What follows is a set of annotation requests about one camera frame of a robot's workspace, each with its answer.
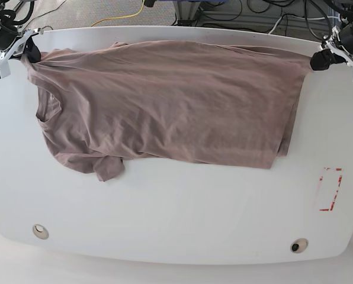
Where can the white-black gripper image-left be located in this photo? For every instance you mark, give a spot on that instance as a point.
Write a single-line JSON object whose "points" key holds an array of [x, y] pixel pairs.
{"points": [[14, 46]]}

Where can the white-black gripper image-right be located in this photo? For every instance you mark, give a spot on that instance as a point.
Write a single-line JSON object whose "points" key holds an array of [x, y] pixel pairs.
{"points": [[337, 49]]}

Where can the mauve t-shirt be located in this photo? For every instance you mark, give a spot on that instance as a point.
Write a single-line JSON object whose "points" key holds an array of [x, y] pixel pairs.
{"points": [[180, 100]]}

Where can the red tape rectangle marking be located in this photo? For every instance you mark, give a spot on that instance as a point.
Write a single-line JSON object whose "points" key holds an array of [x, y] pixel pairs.
{"points": [[328, 188]]}

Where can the left table grommet hole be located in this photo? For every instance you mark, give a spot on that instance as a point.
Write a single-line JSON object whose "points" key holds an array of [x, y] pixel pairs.
{"points": [[40, 232]]}

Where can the table grommet hole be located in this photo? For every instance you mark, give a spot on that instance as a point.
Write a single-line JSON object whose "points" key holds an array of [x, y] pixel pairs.
{"points": [[40, 232], [299, 245]]}

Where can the right table grommet hole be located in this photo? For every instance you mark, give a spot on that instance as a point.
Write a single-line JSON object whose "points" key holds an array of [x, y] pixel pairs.
{"points": [[299, 245]]}

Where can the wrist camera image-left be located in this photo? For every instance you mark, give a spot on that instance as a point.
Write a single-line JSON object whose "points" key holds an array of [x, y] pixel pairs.
{"points": [[4, 70]]}

